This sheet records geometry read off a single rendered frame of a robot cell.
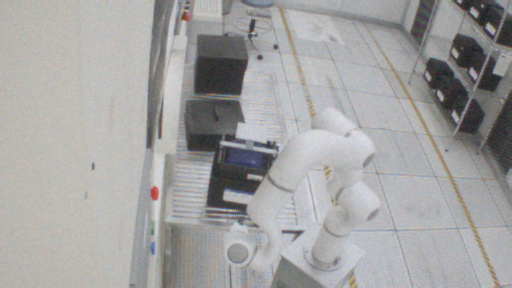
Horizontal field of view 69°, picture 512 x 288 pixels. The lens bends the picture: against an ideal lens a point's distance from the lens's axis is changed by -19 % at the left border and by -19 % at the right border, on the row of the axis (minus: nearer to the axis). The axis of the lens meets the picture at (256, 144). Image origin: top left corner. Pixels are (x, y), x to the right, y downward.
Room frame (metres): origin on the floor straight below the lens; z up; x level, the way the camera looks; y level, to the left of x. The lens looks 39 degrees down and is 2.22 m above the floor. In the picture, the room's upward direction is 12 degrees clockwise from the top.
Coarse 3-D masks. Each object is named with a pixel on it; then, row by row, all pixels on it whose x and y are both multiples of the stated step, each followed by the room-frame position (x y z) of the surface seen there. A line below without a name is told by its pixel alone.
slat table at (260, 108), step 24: (192, 72) 2.37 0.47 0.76; (264, 72) 2.54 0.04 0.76; (216, 96) 2.16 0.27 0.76; (240, 96) 2.21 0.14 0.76; (264, 96) 2.27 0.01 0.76; (264, 120) 2.03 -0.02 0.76; (192, 168) 1.54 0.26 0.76; (168, 192) 1.35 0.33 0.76; (168, 216) 1.22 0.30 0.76; (192, 216) 1.25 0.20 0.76; (216, 216) 1.28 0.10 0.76; (288, 216) 1.37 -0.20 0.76; (168, 240) 1.19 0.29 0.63; (168, 264) 1.19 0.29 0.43
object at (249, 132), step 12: (240, 132) 1.46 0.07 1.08; (252, 132) 1.48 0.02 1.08; (264, 132) 1.49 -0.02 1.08; (228, 144) 1.47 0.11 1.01; (240, 144) 1.48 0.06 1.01; (252, 144) 1.46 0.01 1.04; (276, 144) 1.56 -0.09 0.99; (276, 156) 1.48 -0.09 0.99; (228, 168) 1.37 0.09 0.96; (240, 168) 1.37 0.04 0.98; (252, 168) 1.38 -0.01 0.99; (240, 180) 1.37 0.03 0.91; (252, 180) 1.38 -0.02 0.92
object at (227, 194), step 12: (216, 144) 1.56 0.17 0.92; (264, 144) 1.61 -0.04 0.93; (216, 156) 1.60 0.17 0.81; (216, 168) 1.57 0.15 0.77; (216, 180) 1.33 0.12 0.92; (228, 180) 1.34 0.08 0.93; (216, 192) 1.33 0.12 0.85; (228, 192) 1.34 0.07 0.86; (240, 192) 1.34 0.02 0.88; (252, 192) 1.34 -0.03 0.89; (216, 204) 1.33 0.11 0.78; (228, 204) 1.34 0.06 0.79; (240, 204) 1.34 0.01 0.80
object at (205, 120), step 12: (192, 108) 1.86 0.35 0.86; (204, 108) 1.88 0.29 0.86; (216, 108) 1.86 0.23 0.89; (228, 108) 1.92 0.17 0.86; (240, 108) 1.95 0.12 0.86; (192, 120) 1.76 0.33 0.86; (204, 120) 1.78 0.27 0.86; (216, 120) 1.80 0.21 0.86; (228, 120) 1.82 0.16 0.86; (240, 120) 1.84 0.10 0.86; (192, 132) 1.67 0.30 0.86; (204, 132) 1.69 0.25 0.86; (216, 132) 1.71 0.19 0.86; (228, 132) 1.73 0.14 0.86; (192, 144) 1.66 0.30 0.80; (204, 144) 1.68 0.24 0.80
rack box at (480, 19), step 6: (474, 0) 3.90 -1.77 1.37; (480, 0) 3.81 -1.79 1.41; (486, 0) 3.78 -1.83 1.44; (492, 0) 3.87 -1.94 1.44; (474, 6) 3.88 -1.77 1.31; (480, 6) 3.75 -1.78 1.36; (486, 6) 3.71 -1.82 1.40; (492, 6) 3.72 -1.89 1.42; (498, 6) 3.74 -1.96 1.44; (468, 12) 3.95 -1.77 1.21; (474, 12) 3.84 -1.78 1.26; (480, 12) 3.75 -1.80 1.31; (486, 12) 3.70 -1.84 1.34; (474, 18) 3.81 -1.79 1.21; (480, 18) 3.72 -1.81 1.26; (480, 24) 3.71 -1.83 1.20
